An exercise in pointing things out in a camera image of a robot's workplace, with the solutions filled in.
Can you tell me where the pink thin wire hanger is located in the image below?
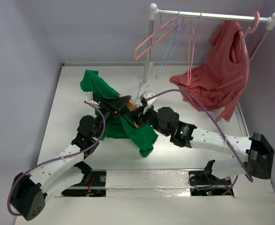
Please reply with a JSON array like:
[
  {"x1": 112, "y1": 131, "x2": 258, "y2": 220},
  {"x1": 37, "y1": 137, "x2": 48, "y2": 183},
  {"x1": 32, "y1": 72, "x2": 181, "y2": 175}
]
[{"x1": 187, "y1": 12, "x2": 202, "y2": 86}]

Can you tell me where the wooden clothes hanger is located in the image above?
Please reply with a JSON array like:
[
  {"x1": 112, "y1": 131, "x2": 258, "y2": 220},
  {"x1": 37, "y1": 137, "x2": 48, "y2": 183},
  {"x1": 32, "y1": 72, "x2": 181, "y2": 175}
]
[{"x1": 119, "y1": 95, "x2": 139, "y2": 128}]

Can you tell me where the red t shirt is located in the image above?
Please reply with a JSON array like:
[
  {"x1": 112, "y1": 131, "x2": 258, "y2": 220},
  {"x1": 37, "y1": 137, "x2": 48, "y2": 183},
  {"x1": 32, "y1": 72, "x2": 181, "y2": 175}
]
[{"x1": 170, "y1": 21, "x2": 249, "y2": 121}]

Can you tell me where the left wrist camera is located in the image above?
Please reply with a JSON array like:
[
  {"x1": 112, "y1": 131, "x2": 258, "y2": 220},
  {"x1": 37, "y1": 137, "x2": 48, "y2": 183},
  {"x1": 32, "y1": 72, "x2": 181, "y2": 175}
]
[{"x1": 85, "y1": 91, "x2": 99, "y2": 105}]

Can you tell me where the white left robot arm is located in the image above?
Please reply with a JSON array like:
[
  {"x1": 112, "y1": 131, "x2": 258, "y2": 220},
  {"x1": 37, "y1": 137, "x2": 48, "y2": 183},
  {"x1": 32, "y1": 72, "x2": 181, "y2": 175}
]
[{"x1": 7, "y1": 95, "x2": 131, "y2": 221}]

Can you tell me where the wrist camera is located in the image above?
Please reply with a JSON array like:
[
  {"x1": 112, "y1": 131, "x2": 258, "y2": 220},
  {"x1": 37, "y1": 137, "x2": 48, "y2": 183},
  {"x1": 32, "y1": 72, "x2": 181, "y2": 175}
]
[
  {"x1": 85, "y1": 91, "x2": 99, "y2": 105},
  {"x1": 140, "y1": 90, "x2": 157, "y2": 114}
]

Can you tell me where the pink thick plastic hanger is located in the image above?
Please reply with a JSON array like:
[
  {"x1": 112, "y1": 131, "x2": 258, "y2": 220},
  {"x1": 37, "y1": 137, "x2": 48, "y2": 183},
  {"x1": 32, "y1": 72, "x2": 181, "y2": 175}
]
[{"x1": 133, "y1": 14, "x2": 183, "y2": 61}]

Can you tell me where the light blue wire hanger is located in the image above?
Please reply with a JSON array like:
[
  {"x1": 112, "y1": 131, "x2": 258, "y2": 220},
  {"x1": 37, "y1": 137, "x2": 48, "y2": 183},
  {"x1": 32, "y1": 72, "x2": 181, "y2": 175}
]
[{"x1": 156, "y1": 10, "x2": 187, "y2": 79}]

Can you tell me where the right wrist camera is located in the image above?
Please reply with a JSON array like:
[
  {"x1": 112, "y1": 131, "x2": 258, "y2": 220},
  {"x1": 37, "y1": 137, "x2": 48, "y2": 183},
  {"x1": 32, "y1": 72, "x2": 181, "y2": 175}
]
[{"x1": 140, "y1": 90, "x2": 157, "y2": 114}]

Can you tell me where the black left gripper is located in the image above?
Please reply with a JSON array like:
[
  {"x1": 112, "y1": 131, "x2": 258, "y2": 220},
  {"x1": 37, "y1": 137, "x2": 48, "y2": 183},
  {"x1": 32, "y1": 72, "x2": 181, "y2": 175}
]
[{"x1": 93, "y1": 96, "x2": 131, "y2": 138}]

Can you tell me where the green t shirt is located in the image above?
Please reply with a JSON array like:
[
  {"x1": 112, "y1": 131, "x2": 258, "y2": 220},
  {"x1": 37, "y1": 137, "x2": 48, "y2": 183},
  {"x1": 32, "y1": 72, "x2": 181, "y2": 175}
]
[{"x1": 80, "y1": 70, "x2": 158, "y2": 158}]

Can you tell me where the pink hanger holding red shirt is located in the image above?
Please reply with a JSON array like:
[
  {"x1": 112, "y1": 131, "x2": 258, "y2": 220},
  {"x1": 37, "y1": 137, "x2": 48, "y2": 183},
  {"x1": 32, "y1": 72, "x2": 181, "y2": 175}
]
[{"x1": 229, "y1": 11, "x2": 261, "y2": 64}]

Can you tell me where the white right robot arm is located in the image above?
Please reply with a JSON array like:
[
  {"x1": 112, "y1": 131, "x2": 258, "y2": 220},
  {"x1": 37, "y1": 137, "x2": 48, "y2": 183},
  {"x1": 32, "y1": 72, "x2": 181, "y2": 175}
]
[{"x1": 133, "y1": 107, "x2": 275, "y2": 184}]

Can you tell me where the white clothes rack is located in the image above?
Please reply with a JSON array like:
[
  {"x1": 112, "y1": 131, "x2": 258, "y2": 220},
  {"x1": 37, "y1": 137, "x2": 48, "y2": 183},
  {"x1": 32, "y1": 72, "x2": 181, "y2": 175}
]
[{"x1": 134, "y1": 3, "x2": 275, "y2": 101}]

